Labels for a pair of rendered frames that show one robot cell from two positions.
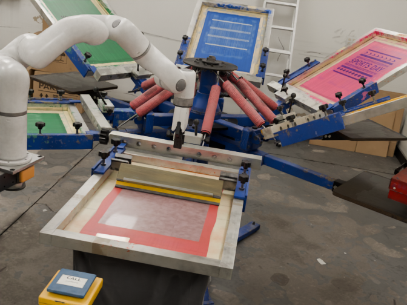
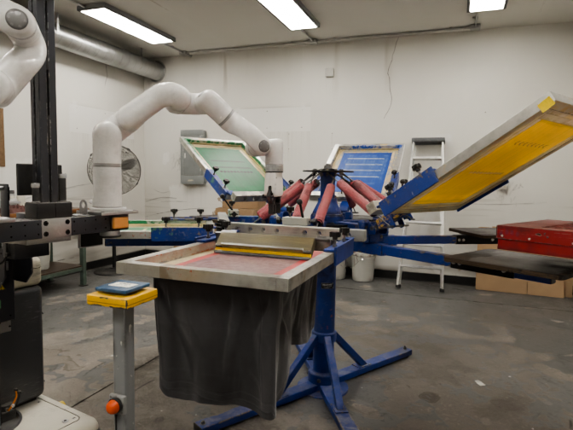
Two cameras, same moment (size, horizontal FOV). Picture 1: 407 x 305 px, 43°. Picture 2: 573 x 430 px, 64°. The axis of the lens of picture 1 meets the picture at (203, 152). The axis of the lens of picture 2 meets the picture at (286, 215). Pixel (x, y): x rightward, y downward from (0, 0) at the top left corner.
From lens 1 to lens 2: 69 cm
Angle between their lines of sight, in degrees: 21
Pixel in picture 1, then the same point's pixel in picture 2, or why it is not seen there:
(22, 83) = (112, 136)
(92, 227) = not seen: hidden behind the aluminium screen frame
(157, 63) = (240, 125)
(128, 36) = (210, 101)
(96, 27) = (177, 90)
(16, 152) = (109, 200)
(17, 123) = (109, 172)
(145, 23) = not seen: hidden behind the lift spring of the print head
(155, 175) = (251, 238)
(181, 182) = (274, 242)
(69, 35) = (154, 97)
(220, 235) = not seen: hidden behind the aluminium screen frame
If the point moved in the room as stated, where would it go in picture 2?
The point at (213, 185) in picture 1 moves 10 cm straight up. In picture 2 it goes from (304, 242) to (304, 216)
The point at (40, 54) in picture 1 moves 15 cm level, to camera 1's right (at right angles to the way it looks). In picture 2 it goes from (130, 113) to (168, 112)
